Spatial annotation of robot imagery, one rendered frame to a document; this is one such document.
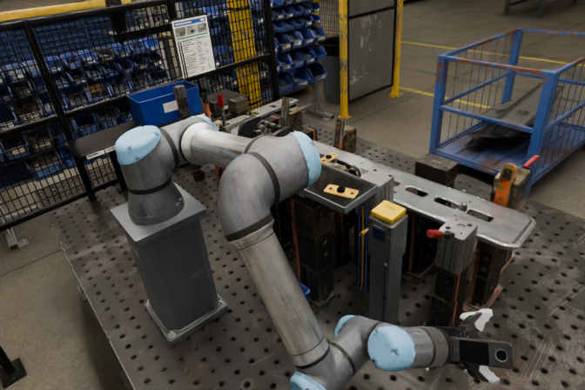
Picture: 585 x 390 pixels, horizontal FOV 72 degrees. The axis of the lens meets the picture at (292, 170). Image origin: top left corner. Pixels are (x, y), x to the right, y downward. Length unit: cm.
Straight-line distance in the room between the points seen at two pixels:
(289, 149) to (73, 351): 195
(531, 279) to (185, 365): 112
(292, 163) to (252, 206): 12
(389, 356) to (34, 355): 210
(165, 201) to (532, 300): 114
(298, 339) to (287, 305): 7
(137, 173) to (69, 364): 154
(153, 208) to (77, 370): 143
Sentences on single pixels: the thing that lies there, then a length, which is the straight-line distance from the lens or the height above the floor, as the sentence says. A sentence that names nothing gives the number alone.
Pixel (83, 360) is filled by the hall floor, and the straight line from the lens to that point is 245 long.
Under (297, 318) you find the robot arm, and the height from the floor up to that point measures 113.
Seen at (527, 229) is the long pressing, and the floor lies 100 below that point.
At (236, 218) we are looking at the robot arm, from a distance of 72.
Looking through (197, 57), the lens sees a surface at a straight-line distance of 228.
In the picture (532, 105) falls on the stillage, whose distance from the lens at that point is 364.
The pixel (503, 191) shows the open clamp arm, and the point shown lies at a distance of 137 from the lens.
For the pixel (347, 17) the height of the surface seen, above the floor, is 106.
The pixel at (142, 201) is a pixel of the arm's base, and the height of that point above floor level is 116.
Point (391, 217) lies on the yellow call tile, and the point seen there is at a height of 116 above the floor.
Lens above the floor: 172
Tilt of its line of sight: 29 degrees down
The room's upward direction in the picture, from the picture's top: 5 degrees counter-clockwise
